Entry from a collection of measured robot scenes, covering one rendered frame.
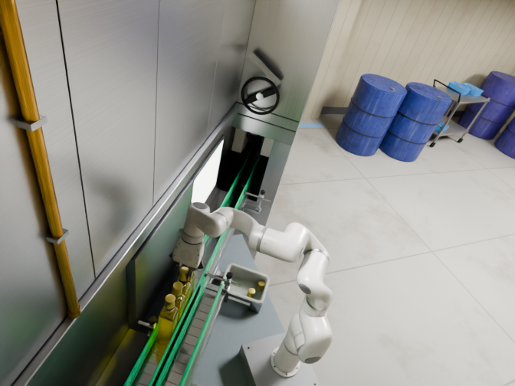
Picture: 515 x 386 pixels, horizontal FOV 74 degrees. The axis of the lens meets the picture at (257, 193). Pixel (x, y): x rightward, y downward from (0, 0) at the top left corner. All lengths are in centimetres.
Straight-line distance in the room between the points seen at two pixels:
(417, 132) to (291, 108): 332
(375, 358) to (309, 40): 217
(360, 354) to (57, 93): 254
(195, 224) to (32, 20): 76
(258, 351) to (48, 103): 126
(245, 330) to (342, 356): 116
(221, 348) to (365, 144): 371
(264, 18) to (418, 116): 346
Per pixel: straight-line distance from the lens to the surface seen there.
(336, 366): 268
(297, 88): 189
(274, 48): 186
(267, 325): 176
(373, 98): 459
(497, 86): 721
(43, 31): 62
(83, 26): 69
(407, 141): 511
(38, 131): 61
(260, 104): 196
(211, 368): 162
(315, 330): 121
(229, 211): 118
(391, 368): 288
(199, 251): 123
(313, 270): 110
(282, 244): 106
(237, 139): 224
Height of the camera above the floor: 224
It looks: 38 degrees down
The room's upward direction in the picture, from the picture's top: 16 degrees clockwise
